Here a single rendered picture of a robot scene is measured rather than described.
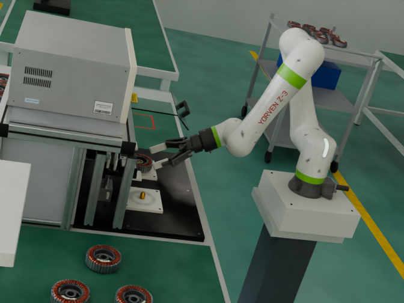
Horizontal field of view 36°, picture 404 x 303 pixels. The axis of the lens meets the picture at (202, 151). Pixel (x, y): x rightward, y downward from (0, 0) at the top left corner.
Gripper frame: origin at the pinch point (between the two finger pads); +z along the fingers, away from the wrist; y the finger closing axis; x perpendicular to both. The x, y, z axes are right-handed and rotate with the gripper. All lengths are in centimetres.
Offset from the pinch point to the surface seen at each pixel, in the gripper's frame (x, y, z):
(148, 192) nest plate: -3.1, -19.2, 5.1
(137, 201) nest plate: -0.7, -27.2, 9.2
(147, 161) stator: -0.5, -0.2, 3.1
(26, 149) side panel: 42, -45, 33
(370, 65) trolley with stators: -82, 179, -157
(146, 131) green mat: -8.2, 41.8, 2.6
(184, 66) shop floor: -114, 374, -31
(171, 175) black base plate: -9.9, -1.7, -4.3
